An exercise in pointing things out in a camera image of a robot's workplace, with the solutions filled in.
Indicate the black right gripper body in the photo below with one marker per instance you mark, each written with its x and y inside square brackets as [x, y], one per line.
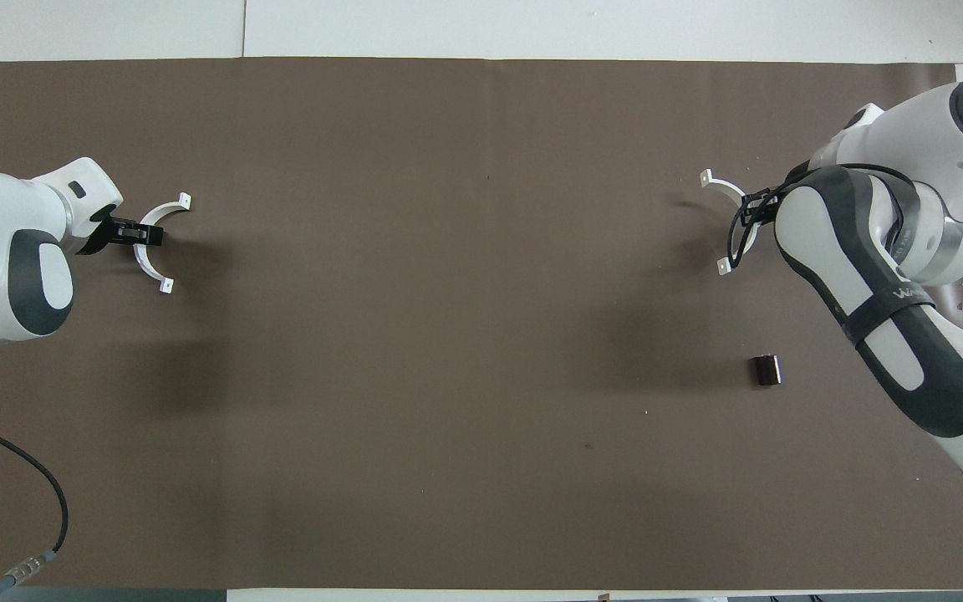
[764, 211]

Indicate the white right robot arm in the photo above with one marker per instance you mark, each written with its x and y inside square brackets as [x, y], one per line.
[950, 209]

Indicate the small dark brown block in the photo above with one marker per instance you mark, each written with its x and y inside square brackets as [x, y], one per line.
[766, 370]

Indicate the white half pipe clamp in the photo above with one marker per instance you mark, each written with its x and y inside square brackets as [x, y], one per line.
[166, 286]
[706, 178]

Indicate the brown table mat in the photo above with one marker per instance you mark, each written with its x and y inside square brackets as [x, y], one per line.
[481, 351]

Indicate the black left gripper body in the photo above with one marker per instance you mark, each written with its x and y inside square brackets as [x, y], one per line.
[101, 230]

